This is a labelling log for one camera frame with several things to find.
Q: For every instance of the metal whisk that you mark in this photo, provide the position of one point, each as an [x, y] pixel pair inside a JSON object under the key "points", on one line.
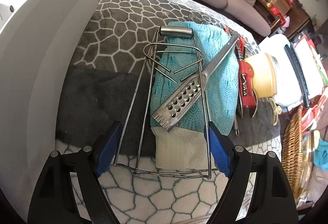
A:
{"points": [[238, 116]]}

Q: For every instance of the teal knitted mitt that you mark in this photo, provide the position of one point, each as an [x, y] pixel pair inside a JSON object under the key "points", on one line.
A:
{"points": [[220, 80]]}

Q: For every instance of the red corkscrew opener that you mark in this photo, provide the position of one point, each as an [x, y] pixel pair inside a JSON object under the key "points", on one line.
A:
{"points": [[247, 99]]}

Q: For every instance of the wire rack tongs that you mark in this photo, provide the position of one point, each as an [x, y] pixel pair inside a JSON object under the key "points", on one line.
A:
{"points": [[177, 77]]}

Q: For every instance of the white appliance with black handle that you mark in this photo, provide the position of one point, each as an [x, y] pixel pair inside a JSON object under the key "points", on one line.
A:
{"points": [[288, 89]]}

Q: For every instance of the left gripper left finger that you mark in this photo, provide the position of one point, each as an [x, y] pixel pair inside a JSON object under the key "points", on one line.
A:
{"points": [[53, 198]]}

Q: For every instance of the wicker basket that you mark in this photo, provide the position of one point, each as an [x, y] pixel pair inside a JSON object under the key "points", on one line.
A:
{"points": [[294, 159]]}

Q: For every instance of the patterned blanket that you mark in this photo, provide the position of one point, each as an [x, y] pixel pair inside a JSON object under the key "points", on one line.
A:
{"points": [[108, 80]]}

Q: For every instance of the white cardboard box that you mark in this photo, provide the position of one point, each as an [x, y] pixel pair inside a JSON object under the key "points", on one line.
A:
{"points": [[38, 39]]}

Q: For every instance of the cream plastic clip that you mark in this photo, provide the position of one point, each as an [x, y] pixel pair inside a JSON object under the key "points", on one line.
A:
{"points": [[276, 109]]}

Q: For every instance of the perforated metal spatula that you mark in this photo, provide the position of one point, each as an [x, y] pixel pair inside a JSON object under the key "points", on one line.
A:
{"points": [[178, 104]]}

